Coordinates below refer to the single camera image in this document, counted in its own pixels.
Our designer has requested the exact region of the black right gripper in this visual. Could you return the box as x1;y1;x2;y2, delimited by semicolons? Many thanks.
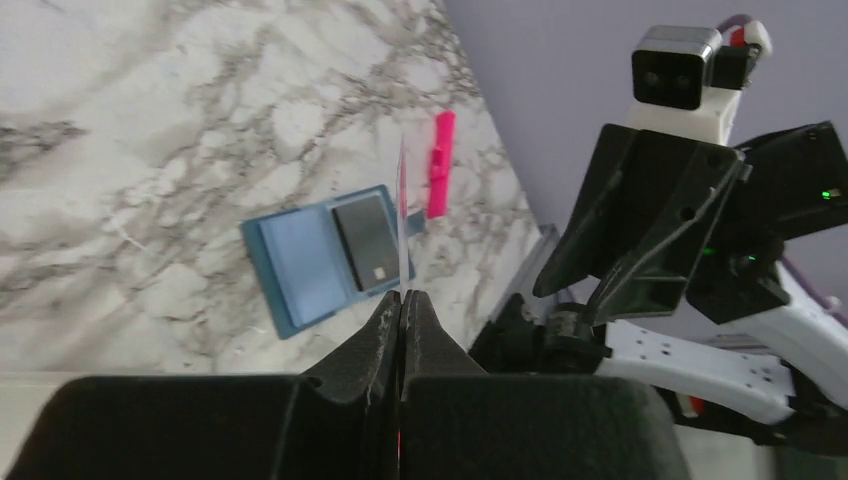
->
533;121;847;325

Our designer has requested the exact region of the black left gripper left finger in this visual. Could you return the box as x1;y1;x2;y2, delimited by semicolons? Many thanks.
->
7;291;401;479

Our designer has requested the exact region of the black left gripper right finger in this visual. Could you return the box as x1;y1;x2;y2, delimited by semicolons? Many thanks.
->
401;290;690;479

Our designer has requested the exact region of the teal card holder wallet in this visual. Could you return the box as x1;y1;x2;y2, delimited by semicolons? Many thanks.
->
240;185;399;339

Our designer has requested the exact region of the dark credit card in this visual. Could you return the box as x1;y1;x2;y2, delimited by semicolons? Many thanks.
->
331;195;400;291

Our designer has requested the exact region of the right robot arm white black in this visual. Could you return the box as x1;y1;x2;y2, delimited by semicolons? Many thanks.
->
470;121;847;457

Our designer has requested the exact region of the pink small object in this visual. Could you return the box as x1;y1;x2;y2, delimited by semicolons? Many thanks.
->
426;111;456;219

